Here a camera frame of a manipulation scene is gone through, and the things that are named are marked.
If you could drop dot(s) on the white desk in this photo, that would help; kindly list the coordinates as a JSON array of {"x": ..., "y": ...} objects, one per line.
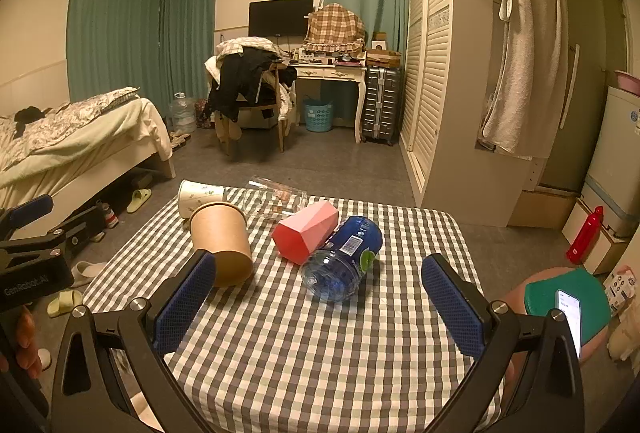
[{"x": 332, "y": 72}]

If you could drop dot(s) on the wooden chair with clothes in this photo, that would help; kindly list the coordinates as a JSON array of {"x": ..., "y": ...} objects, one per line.
[{"x": 249, "y": 73}]

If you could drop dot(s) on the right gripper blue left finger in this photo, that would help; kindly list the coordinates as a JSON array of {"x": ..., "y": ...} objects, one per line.
[{"x": 88, "y": 394}]

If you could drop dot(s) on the green slipper under bed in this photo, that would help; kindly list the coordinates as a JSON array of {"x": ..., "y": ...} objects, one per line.
[{"x": 138, "y": 198}]

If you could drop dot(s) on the brown paper cup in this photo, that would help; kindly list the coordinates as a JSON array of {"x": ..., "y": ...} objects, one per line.
[{"x": 220, "y": 228}]

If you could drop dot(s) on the blue plastic water bottle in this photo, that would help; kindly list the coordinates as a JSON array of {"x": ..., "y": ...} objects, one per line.
[{"x": 334, "y": 272}]

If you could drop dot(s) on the silver black suitcase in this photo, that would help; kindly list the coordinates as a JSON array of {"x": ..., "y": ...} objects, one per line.
[{"x": 380, "y": 113}]

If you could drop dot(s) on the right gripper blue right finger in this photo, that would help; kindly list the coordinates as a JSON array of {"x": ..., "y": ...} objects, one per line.
[{"x": 547, "y": 395}]

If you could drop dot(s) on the blue laundry basket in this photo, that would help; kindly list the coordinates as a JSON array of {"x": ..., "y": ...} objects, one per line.
[{"x": 318, "y": 115}]

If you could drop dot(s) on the white slipper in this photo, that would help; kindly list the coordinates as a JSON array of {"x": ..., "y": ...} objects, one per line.
[{"x": 84, "y": 272}]

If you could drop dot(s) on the grey checkered tablecloth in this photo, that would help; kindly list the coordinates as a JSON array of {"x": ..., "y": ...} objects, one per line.
[{"x": 267, "y": 356}]

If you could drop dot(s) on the red bottle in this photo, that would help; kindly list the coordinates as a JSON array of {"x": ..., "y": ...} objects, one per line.
[{"x": 587, "y": 234}]

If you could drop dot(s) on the person's left hand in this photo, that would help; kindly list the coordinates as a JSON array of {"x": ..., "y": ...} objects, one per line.
[{"x": 26, "y": 350}]

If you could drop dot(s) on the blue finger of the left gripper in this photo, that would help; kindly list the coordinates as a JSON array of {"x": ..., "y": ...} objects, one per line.
[
  {"x": 79, "y": 229},
  {"x": 13, "y": 219}
]

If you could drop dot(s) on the clear glass cup with prints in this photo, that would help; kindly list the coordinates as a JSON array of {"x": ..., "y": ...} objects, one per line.
[{"x": 276, "y": 200}]

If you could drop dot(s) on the green slipper near table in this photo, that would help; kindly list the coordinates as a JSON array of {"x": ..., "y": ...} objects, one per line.
[{"x": 64, "y": 303}]

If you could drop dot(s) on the teal curtain left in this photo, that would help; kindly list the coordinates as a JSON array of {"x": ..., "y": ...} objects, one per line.
[{"x": 156, "y": 46}]

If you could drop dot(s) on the plaid blanket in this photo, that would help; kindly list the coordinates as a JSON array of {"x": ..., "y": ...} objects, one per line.
[{"x": 336, "y": 30}]

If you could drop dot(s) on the large clear water jug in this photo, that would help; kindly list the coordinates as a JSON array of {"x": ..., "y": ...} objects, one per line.
[{"x": 182, "y": 115}]

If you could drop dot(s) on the white patterned paper cup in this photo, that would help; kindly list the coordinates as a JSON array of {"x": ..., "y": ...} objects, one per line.
[{"x": 192, "y": 195}]

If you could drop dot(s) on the black monitor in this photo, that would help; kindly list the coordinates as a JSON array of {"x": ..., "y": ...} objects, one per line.
[{"x": 279, "y": 18}]

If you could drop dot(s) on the white louvered wardrobe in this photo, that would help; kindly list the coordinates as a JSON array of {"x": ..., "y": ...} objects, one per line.
[{"x": 447, "y": 72}]

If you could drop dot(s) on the green cushioned stool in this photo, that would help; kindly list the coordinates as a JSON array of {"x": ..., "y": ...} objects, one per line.
[{"x": 576, "y": 293}]

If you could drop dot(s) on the white refrigerator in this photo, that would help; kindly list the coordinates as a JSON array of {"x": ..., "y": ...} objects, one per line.
[{"x": 612, "y": 179}]

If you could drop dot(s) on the pink hexagonal cup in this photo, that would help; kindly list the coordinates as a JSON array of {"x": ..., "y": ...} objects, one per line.
[{"x": 299, "y": 235}]

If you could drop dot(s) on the hanging white towel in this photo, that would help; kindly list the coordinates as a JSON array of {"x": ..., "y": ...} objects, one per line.
[{"x": 524, "y": 112}]

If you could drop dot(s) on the bed with patterned bedding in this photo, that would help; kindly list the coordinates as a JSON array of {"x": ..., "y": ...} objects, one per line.
[{"x": 76, "y": 150}]

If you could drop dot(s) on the smartphone with lit screen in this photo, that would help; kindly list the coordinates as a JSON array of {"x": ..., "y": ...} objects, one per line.
[{"x": 570, "y": 307}]

